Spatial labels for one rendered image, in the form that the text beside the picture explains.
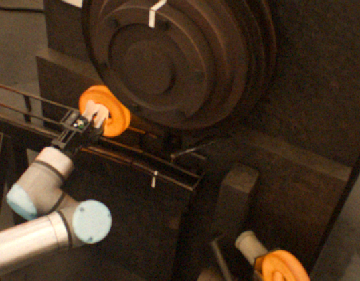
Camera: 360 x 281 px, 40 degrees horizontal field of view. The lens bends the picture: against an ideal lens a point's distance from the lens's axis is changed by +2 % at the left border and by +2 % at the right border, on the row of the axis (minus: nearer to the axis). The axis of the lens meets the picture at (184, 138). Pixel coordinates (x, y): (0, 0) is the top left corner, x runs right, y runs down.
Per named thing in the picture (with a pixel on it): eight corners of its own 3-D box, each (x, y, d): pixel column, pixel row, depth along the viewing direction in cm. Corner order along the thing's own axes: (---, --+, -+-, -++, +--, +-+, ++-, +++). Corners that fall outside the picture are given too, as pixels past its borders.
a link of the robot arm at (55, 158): (68, 186, 128) (37, 171, 130) (79, 171, 130) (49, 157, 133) (60, 168, 120) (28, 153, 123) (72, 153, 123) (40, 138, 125)
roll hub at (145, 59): (106, 88, 123) (105, -20, 105) (206, 129, 116) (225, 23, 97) (93, 100, 119) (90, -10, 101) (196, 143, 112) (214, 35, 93)
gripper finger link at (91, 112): (104, 91, 135) (85, 115, 130) (107, 104, 140) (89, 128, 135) (94, 87, 136) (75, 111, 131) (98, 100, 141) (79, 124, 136)
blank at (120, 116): (81, 79, 139) (74, 84, 137) (129, 91, 134) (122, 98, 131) (88, 124, 149) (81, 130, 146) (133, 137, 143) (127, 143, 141)
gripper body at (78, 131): (96, 116, 128) (69, 152, 122) (101, 135, 135) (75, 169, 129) (71, 106, 130) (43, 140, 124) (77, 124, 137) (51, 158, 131)
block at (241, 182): (222, 213, 151) (236, 157, 135) (246, 224, 149) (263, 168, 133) (208, 237, 144) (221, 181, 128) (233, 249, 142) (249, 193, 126)
